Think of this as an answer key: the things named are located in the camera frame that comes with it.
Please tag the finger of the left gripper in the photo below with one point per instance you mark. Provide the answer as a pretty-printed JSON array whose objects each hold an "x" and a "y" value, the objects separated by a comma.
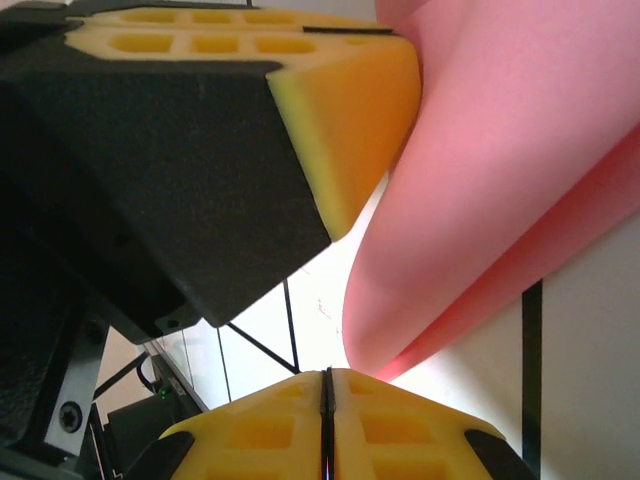
[
  {"x": 200, "y": 175},
  {"x": 220, "y": 26}
]

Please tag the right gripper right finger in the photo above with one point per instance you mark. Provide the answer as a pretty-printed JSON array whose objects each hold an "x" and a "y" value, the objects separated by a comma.
[{"x": 395, "y": 435}]

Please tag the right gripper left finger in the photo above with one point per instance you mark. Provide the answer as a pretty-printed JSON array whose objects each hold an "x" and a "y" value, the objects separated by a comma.
[{"x": 260, "y": 435}]

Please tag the pink paper sheet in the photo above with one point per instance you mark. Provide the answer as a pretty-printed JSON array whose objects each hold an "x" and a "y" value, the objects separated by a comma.
[{"x": 500, "y": 150}]

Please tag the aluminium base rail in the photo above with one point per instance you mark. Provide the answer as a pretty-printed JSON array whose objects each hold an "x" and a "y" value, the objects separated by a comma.
[{"x": 172, "y": 372}]

